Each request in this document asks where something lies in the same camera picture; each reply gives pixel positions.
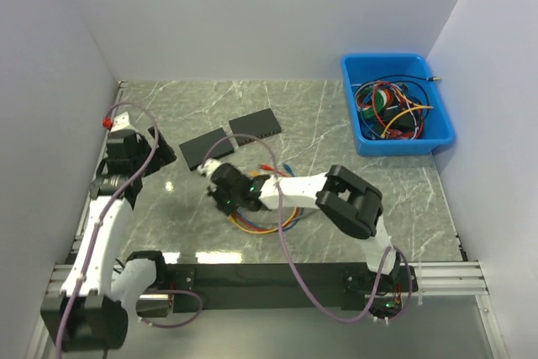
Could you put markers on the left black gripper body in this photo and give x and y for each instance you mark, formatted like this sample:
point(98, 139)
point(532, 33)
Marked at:
point(145, 151)

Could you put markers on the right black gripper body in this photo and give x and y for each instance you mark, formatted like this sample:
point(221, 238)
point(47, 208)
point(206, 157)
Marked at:
point(234, 197)

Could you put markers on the black network switch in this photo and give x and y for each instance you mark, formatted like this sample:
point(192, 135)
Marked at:
point(195, 150)
point(260, 124)

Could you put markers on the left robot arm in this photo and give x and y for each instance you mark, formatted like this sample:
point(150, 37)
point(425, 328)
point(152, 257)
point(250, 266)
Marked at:
point(94, 306)

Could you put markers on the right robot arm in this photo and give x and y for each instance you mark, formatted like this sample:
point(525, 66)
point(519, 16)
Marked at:
point(352, 204)

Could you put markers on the black mounting base bar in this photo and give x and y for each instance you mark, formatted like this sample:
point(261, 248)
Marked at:
point(273, 285)

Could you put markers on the blue plastic bin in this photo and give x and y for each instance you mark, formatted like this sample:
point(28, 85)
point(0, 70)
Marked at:
point(393, 104)

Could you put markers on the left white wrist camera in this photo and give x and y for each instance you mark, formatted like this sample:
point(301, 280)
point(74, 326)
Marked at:
point(119, 122)

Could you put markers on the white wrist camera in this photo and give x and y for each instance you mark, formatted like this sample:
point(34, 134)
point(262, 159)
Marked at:
point(207, 168)
point(119, 122)

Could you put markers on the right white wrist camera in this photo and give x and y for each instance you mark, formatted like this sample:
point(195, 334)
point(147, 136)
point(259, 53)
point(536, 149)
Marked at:
point(207, 168)

